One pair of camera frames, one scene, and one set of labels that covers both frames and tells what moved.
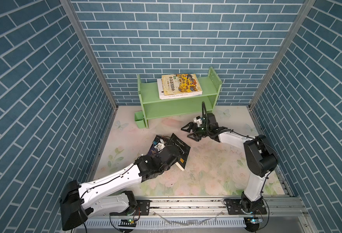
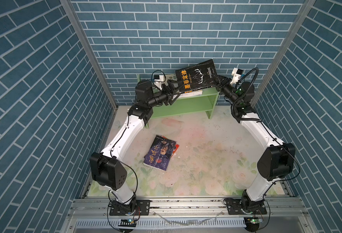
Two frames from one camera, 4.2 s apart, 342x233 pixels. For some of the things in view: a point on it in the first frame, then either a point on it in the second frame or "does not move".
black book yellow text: [182, 158] → [200, 75]
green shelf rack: [153, 108] does not move
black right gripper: [191, 125] → [224, 85]
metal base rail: [287, 215] does not move
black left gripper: [176, 158] → [167, 96]
